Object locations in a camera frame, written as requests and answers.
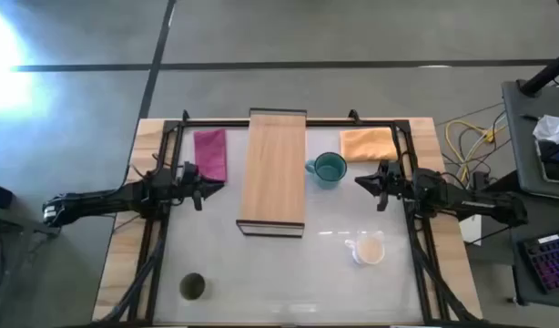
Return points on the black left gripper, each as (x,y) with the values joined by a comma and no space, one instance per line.
(188,180)

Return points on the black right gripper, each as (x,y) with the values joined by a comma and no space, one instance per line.
(395,184)

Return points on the teal enamel mug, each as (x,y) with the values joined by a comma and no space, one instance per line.
(329,172)

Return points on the white ceramic mug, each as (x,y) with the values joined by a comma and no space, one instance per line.
(369,249)

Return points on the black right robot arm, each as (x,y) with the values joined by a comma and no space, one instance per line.
(466,200)

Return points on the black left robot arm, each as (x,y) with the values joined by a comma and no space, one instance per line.
(102,202)

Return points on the magenta folded cloth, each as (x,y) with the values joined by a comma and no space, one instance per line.
(211,155)

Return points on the orange folded cloth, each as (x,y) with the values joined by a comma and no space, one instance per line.
(368,145)

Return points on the black power adapter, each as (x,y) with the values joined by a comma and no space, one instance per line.
(480,180)

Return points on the white paper sheet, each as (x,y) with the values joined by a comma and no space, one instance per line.
(471,230)

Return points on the grey desk with tablet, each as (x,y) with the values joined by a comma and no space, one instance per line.
(525,155)

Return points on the black pen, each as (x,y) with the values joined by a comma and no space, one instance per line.
(531,117)

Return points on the grey desk with keyboard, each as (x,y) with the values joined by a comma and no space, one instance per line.
(521,282)

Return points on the tablet in grey case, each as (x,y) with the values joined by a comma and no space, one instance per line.
(555,159)

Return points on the white crumpled tissue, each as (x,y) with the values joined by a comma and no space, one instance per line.
(552,128)

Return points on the grey metal stand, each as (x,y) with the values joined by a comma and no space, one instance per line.
(20,221)

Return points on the backlit black keyboard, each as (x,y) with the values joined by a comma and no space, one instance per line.
(550,262)

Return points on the black pole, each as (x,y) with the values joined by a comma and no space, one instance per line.
(545,73)

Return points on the wooden shelf with black frame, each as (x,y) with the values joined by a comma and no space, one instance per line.
(274,168)

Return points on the black frame clamp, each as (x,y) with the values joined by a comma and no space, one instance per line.
(185,116)
(353,116)

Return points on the black metal table frame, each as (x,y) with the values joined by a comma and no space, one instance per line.
(168,250)

